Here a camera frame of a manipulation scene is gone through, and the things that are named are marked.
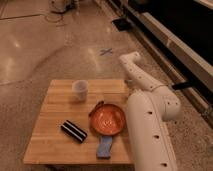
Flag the black white striped box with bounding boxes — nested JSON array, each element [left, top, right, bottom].
[[61, 120, 87, 143]]

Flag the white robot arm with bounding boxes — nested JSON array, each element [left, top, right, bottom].
[[119, 51, 181, 171]]

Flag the orange bowl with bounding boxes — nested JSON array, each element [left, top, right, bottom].
[[90, 104, 125, 136]]

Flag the long white wall shelf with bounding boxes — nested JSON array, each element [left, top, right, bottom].
[[94, 0, 213, 128]]

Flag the wooden table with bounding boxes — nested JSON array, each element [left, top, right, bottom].
[[23, 79, 133, 166]]

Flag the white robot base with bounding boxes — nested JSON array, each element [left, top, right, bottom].
[[48, 0, 78, 13]]

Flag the black floor mat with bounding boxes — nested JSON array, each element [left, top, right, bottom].
[[112, 18, 131, 31]]

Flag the blue sponge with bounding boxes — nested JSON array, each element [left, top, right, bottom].
[[96, 136, 113, 159]]

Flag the clear plastic cup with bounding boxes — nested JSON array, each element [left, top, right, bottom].
[[72, 80, 88, 101]]

